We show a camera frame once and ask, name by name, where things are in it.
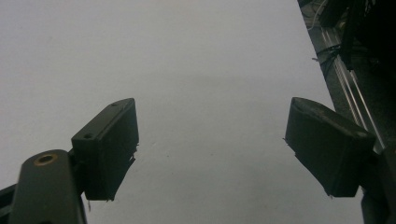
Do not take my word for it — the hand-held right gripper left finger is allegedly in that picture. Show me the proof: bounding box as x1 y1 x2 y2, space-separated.
8 97 140 224

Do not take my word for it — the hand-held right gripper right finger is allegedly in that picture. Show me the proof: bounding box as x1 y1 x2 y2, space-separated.
284 96 396 224

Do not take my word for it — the aluminium frame rail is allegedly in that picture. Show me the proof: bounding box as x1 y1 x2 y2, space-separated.
303 18 387 155

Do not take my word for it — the black cable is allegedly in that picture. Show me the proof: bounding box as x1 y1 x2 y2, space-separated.
312 43 344 78

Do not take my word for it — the white cable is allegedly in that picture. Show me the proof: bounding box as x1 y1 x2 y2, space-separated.
307 0 330 31

